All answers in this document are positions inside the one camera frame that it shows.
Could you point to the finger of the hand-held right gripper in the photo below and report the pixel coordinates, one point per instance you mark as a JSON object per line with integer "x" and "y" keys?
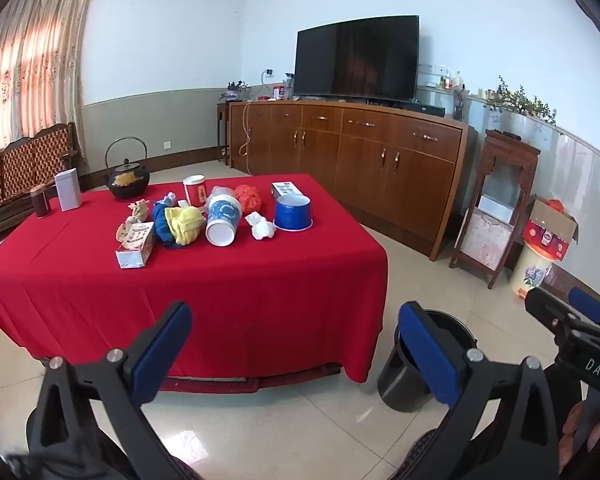
{"x": 545, "y": 305}
{"x": 587, "y": 305}

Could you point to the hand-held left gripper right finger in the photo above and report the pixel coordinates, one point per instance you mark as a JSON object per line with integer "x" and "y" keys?
{"x": 427, "y": 360}

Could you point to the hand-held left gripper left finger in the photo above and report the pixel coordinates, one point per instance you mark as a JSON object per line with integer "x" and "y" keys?
{"x": 162, "y": 355}

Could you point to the black trash bin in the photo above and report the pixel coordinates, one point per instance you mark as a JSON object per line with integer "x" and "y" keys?
{"x": 400, "y": 385}

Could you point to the printed paper carton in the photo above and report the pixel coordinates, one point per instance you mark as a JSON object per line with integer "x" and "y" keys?
{"x": 135, "y": 250}

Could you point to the blue cloth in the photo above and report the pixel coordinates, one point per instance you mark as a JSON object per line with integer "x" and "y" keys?
{"x": 160, "y": 225}

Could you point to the yellow cloth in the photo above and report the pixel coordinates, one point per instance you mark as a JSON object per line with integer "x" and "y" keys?
{"x": 185, "y": 222}

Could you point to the white noodle cup blue print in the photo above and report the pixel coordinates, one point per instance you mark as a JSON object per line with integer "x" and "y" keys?
{"x": 224, "y": 215}

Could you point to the white tissue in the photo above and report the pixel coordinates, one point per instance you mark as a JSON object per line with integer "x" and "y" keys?
{"x": 260, "y": 227}

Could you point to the red and white paper cup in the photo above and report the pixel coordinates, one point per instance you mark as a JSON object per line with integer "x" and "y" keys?
{"x": 195, "y": 192}

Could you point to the orange plastic bag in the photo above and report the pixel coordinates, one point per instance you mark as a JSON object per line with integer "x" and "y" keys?
{"x": 250, "y": 197}

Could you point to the white striped box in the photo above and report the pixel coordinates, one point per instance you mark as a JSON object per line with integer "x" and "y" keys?
{"x": 286, "y": 188}

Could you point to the person's right hand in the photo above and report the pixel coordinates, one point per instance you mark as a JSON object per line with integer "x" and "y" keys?
{"x": 575, "y": 420}

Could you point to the cream floral pedal bin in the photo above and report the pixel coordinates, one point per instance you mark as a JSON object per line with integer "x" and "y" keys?
{"x": 530, "y": 270}

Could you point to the cardboard box with red print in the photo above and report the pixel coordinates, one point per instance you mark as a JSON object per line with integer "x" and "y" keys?
{"x": 550, "y": 235}

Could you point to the pink patterned bag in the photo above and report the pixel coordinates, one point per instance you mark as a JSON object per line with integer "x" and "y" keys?
{"x": 485, "y": 240}

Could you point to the red tablecloth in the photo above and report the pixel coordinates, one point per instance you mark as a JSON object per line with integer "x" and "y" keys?
{"x": 230, "y": 285}

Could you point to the orange bag in cardboard box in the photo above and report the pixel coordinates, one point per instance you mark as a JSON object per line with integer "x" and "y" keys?
{"x": 555, "y": 206}

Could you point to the person's dark mesh shoe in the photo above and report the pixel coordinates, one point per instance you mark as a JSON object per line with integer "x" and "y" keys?
{"x": 415, "y": 460}

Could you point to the carved wooden stand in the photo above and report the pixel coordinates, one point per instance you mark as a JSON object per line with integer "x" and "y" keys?
{"x": 510, "y": 152}

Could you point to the black remote control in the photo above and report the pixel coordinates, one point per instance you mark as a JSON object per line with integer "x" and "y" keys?
{"x": 510, "y": 135}

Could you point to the black cast iron teapot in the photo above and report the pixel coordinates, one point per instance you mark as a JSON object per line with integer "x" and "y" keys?
{"x": 127, "y": 182}

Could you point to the white tin box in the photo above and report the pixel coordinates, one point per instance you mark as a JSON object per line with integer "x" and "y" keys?
{"x": 69, "y": 192}

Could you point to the dark brown canister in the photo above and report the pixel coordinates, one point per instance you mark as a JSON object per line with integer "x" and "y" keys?
{"x": 42, "y": 205}

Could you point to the green leafy plant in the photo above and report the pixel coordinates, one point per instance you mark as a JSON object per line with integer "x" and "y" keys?
{"x": 520, "y": 97}

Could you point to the long wooden cabinet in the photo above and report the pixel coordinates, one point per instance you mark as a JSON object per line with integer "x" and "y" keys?
{"x": 360, "y": 160}

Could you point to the glass vase with twigs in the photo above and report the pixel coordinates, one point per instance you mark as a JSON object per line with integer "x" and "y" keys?
{"x": 459, "y": 102}

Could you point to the black soundbar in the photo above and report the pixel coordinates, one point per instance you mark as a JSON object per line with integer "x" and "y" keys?
{"x": 422, "y": 108}

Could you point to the small dark side table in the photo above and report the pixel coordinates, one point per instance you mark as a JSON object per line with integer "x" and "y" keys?
{"x": 222, "y": 130}

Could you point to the wooden bench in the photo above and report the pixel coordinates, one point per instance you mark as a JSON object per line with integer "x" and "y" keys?
{"x": 25, "y": 165}

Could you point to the cluster of small bottles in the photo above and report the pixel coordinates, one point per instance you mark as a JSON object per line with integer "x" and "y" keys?
{"x": 455, "y": 81}

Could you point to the small potted plant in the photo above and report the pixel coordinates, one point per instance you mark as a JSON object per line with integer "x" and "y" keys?
{"x": 235, "y": 90}

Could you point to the clear pitcher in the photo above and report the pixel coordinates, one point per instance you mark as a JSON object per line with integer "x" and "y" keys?
{"x": 289, "y": 85}

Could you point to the white charger plug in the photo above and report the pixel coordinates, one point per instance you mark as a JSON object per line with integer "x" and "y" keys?
{"x": 267, "y": 72}

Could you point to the black flat television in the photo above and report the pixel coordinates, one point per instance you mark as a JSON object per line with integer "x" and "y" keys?
{"x": 355, "y": 55}

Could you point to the patterned beige curtain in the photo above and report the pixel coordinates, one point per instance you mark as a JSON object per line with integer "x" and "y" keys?
{"x": 30, "y": 70}

